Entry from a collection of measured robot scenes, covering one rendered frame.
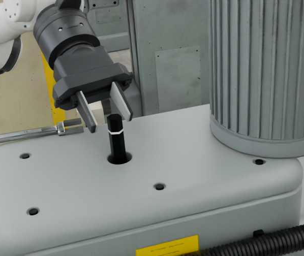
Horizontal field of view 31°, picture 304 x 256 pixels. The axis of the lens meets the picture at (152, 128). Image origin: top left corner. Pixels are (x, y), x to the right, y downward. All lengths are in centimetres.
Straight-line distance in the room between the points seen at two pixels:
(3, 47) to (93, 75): 36
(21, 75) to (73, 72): 178
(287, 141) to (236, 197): 11
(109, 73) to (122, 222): 23
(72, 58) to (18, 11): 13
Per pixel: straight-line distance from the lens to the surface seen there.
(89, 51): 83
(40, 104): 265
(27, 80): 259
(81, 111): 80
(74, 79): 80
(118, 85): 81
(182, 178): 75
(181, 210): 72
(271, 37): 71
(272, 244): 78
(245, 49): 73
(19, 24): 100
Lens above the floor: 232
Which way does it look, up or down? 29 degrees down
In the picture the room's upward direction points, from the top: 5 degrees counter-clockwise
